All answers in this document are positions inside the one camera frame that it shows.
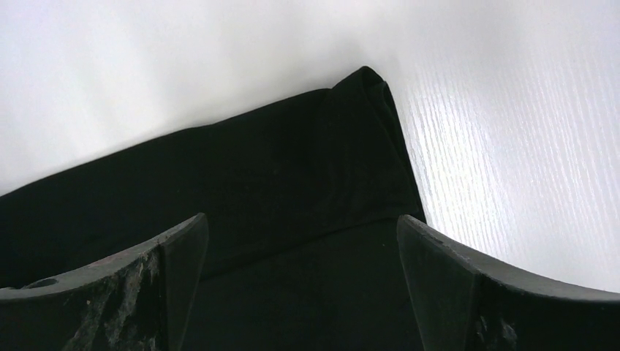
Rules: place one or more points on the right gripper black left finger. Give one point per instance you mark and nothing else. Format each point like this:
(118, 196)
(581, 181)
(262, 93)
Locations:
(136, 299)

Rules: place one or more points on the black t-shirt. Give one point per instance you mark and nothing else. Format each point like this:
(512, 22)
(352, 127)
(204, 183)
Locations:
(302, 198)

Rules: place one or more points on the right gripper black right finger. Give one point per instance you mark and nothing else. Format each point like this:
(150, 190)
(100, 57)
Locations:
(464, 299)

